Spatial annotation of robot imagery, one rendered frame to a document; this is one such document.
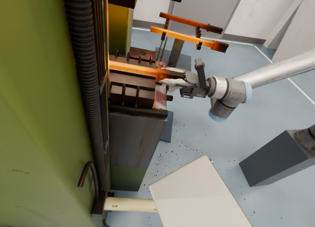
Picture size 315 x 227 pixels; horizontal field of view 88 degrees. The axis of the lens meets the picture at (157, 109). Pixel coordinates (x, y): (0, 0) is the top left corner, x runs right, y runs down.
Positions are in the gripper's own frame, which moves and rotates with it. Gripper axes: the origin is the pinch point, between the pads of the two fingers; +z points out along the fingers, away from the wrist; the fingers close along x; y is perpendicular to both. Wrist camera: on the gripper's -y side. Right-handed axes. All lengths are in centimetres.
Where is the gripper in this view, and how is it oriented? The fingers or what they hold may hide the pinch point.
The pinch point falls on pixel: (163, 74)
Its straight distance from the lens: 63.8
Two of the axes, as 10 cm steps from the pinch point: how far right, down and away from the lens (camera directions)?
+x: 0.1, -7.5, 6.6
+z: -9.8, -1.4, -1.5
